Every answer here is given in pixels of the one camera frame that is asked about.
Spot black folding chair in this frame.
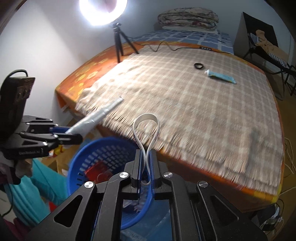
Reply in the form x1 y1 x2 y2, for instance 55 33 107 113
243 30 295 96

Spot black tripod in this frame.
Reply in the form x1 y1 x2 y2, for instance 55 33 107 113
110 22 140 64

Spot black light cable with remote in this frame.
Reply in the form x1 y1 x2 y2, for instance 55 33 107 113
125 37 232 54

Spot white ring light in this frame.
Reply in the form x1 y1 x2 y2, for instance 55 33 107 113
78 0 127 27

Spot blue plastic laundry basket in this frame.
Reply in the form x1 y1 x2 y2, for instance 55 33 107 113
66 137 152 230

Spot folded floral quilt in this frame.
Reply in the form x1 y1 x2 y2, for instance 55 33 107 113
158 7 219 30

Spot beige plaid blanket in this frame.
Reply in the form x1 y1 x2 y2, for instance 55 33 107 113
75 45 285 195

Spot tan clothes on chair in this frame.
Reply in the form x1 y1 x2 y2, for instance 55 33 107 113
255 30 288 62

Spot light blue cream tube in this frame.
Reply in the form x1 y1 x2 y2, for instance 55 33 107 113
205 69 236 84

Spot white ribbon band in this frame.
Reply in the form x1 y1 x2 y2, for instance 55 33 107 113
132 113 160 185

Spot blue checked bed cover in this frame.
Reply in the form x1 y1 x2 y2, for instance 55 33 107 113
130 30 234 55

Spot teal trouser leg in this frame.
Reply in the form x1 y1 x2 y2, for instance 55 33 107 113
4 159 68 227

